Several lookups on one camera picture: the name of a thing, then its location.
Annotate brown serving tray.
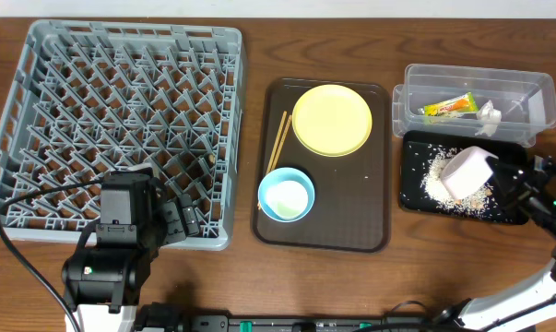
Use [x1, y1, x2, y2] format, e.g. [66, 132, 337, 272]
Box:
[252, 83, 391, 253]

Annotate leftover rice and scraps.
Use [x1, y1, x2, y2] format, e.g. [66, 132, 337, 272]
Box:
[399, 141, 515, 224]

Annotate grey dishwasher rack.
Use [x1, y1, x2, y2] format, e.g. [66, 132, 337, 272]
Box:
[0, 20, 246, 251]

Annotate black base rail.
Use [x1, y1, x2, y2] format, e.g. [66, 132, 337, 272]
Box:
[132, 315, 425, 332]

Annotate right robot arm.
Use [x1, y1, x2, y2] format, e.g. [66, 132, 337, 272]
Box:
[432, 156, 556, 331]

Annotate light blue bowl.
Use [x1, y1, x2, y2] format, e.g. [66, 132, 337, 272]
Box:
[257, 167, 315, 223]

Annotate yellow plate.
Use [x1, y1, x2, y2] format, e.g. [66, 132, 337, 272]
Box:
[292, 84, 373, 158]

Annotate white tissue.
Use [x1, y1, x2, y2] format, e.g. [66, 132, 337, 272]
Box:
[475, 101, 502, 137]

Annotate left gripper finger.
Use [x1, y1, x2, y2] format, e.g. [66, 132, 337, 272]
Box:
[161, 201, 185, 243]
[178, 194, 200, 235]

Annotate white cup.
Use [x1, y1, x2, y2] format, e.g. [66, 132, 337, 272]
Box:
[266, 180, 309, 219]

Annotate black waste tray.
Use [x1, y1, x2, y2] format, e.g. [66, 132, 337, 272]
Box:
[399, 131, 527, 225]

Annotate clear plastic bin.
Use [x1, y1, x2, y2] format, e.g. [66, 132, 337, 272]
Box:
[392, 64, 556, 148]

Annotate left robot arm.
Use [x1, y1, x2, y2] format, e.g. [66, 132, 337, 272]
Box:
[62, 168, 200, 331]

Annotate green orange snack wrapper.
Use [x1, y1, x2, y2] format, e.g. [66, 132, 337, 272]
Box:
[417, 92, 479, 118]

